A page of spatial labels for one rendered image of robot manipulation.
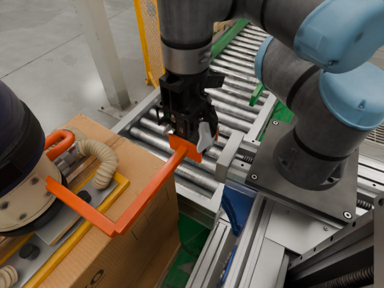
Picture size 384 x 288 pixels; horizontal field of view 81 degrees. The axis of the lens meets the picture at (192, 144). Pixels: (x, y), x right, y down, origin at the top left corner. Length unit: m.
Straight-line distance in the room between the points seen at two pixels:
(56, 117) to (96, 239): 1.99
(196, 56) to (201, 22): 0.05
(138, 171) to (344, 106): 0.49
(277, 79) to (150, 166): 0.39
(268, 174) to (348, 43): 0.35
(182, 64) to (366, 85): 0.28
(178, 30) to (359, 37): 0.19
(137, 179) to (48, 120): 1.93
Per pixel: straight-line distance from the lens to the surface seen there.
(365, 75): 0.46
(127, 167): 0.65
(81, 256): 0.59
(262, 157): 0.56
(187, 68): 0.34
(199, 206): 0.96
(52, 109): 2.60
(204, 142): 0.46
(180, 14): 0.31
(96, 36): 1.91
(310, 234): 0.61
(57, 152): 0.57
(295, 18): 0.27
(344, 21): 0.25
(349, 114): 0.42
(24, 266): 0.61
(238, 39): 2.22
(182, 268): 1.49
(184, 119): 0.37
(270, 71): 0.50
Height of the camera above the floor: 1.47
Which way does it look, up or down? 50 degrees down
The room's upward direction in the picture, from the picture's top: straight up
